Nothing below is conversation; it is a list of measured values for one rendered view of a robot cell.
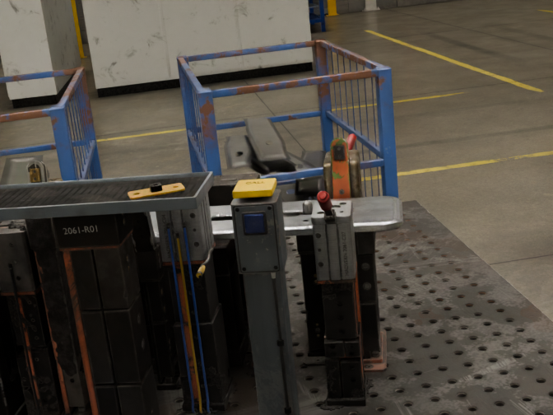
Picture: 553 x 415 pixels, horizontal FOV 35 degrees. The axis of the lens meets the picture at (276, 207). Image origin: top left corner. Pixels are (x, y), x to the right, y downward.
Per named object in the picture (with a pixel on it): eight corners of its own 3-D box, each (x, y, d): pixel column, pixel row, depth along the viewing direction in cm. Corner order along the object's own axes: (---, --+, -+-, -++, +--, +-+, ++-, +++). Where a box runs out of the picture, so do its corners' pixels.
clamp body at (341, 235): (374, 378, 164) (360, 197, 153) (373, 410, 153) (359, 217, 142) (323, 380, 165) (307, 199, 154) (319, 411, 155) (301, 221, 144)
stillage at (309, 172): (198, 226, 484) (175, 56, 455) (336, 205, 495) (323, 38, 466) (225, 311, 371) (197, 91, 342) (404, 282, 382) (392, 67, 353)
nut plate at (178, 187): (180, 184, 135) (179, 177, 135) (185, 190, 131) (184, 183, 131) (127, 193, 133) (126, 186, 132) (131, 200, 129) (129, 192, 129)
